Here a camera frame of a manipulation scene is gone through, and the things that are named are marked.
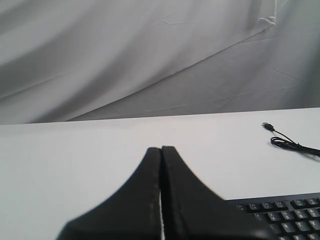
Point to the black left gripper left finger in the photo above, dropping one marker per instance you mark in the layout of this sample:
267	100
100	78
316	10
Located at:
131	213

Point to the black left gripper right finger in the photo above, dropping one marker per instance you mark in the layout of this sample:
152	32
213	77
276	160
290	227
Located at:
191	211

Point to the black acer keyboard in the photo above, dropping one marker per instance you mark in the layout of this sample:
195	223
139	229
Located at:
291	217

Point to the grey backdrop cloth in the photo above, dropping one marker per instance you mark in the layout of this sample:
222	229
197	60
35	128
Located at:
77	60

